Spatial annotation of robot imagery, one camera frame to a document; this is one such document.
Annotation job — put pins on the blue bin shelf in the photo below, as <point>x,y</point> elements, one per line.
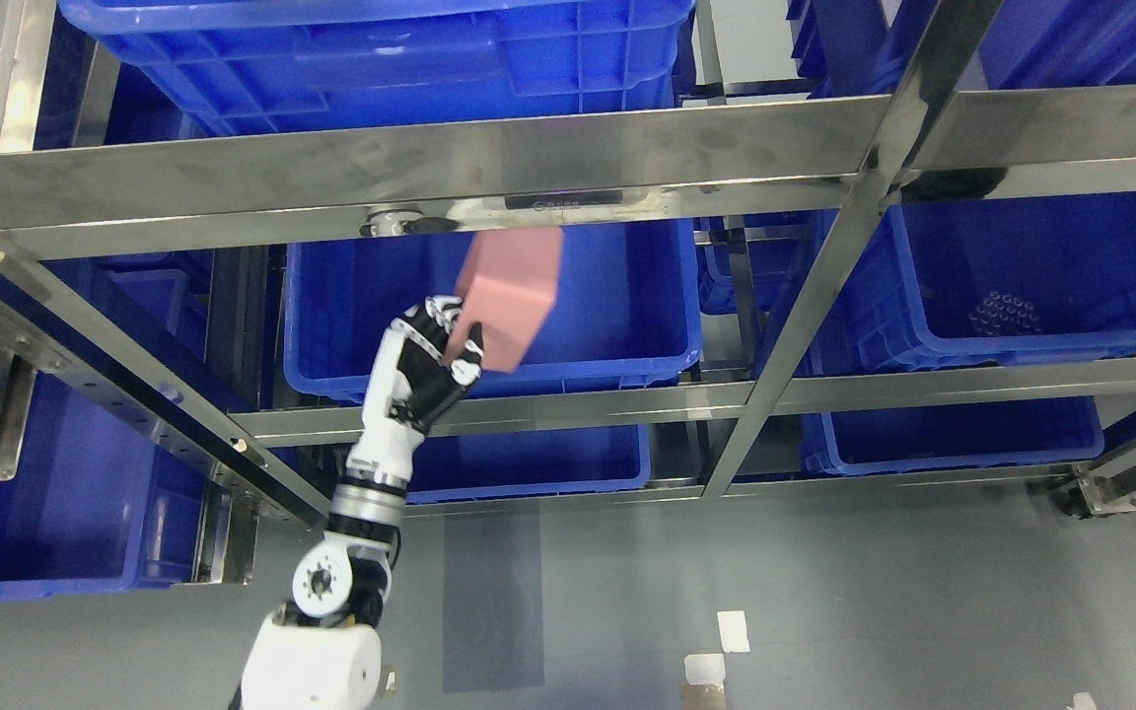
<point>260,67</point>
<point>1009,281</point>

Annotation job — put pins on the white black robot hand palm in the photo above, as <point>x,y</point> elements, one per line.
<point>384,452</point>

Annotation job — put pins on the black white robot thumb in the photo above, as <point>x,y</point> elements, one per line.
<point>424,388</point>

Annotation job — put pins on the steel shelf rack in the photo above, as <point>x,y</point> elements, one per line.
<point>179,320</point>

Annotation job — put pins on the blue bin bottom middle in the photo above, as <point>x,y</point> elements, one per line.
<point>545,463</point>

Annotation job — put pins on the blue target shelf bin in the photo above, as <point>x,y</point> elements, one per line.
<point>626,316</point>

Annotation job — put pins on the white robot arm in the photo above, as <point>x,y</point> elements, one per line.
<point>321,647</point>

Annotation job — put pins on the blue bin right shelf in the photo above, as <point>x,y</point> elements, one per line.
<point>1009,281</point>

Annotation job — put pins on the blue bin left foreground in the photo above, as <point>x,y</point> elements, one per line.
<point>95,507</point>

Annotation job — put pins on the pink storage box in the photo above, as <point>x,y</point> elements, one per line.
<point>509,281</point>

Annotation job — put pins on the blue bin bottom right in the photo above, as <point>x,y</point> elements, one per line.
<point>951,437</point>

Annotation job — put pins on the blue bin top shelf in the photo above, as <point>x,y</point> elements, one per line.
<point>260,67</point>

